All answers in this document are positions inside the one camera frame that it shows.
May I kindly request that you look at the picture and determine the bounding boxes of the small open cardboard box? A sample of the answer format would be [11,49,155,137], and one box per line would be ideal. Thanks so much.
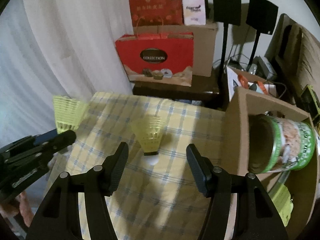
[226,67,277,101]

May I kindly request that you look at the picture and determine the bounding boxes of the large brown cardboard carton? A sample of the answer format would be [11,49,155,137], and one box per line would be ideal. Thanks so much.
[133,20,218,77]

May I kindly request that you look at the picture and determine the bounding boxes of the red floral gift bag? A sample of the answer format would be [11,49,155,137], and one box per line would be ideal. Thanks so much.
[129,0,183,27]

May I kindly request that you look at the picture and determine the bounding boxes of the yellow plaid tablecloth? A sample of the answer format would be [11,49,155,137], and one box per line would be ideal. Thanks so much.
[48,92,225,239]

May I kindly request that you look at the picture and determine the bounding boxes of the white curtain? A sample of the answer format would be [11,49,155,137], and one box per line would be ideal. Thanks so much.
[1,0,133,146]

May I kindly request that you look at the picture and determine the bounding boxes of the black speaker left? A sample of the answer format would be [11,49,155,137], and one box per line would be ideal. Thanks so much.
[213,0,241,95]

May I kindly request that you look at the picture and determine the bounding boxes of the green lid snack canister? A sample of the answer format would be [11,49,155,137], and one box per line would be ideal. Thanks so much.
[248,114,316,174]

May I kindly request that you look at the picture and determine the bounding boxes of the white pink tissue pack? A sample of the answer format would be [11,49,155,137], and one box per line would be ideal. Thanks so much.
[182,0,206,25]

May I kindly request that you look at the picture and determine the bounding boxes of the red Collection gift bag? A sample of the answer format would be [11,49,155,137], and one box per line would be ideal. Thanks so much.
[115,33,194,87]

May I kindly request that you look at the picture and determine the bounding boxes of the green black device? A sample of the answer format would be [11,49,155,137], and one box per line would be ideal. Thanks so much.
[300,85,319,123]

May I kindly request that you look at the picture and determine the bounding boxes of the black speaker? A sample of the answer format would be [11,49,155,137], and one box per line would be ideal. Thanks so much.
[213,0,241,95]
[246,0,278,66]

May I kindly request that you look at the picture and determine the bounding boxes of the black speaker right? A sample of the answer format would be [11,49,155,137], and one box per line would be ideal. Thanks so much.
[246,0,278,66]

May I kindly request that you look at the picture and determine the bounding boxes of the brown cardboard box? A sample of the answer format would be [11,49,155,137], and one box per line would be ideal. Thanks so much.
[221,87,319,239]

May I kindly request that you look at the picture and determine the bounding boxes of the green grey Health 01 case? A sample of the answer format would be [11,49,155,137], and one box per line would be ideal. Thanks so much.
[268,171,293,227]

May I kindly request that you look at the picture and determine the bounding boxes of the brown sofa cushions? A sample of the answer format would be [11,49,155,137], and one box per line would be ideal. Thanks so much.
[265,14,319,104]

